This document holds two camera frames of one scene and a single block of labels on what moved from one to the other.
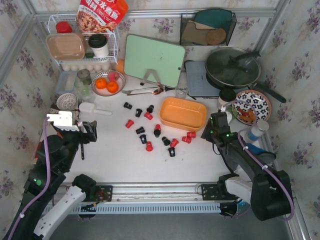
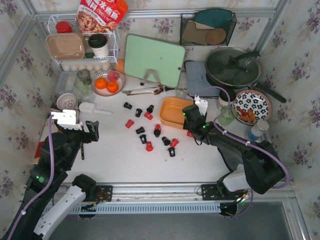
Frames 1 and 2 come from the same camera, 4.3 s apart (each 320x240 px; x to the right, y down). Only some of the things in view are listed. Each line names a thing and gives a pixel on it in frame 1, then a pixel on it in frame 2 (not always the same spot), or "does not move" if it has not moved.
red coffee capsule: [186, 139] to [189, 134]
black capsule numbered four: [143, 138] does not move
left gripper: [83, 135] does not move
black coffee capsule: [138, 112] does not move
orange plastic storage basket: [183, 113] does not move
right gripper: [217, 122] to [191, 115]
